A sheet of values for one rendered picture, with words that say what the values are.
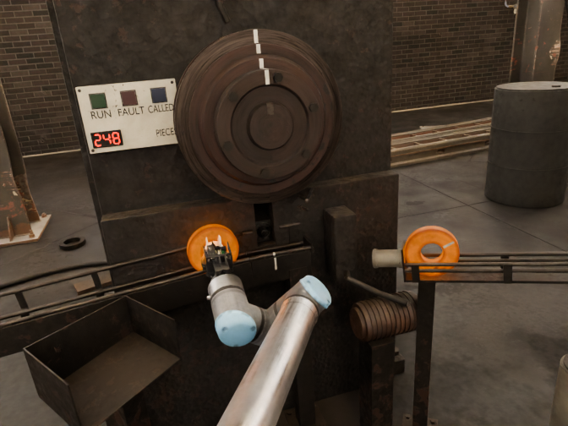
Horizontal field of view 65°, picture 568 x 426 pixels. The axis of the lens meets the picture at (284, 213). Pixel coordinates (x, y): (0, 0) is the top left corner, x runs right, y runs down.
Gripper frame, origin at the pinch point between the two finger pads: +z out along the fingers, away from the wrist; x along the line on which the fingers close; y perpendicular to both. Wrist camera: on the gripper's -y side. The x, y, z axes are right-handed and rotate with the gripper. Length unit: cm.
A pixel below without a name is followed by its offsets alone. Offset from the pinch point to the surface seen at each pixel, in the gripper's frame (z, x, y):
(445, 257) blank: -24, -64, 0
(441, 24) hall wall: 602, -491, -104
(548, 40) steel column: 252, -367, -31
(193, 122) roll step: 4.7, 1.0, 37.4
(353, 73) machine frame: 23, -52, 40
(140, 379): -35.9, 23.4, -6.8
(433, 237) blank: -21, -61, 6
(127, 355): -26.2, 26.7, -9.3
